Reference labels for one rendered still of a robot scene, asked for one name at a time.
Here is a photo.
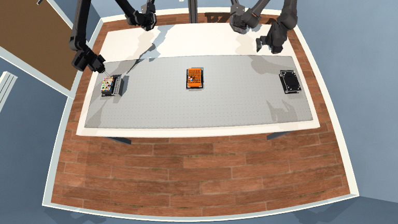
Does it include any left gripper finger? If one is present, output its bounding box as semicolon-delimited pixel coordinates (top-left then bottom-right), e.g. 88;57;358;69
256;41;262;52

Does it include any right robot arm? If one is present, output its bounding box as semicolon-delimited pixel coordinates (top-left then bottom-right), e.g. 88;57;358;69
69;0;154;73

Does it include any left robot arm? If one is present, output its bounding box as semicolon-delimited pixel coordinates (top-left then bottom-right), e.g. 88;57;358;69
233;0;298;54

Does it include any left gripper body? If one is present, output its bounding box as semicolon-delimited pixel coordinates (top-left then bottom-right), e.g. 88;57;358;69
256;36;267;45

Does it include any orange tube rack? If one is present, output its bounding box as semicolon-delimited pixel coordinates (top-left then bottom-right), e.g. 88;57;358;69
188;68;201;87

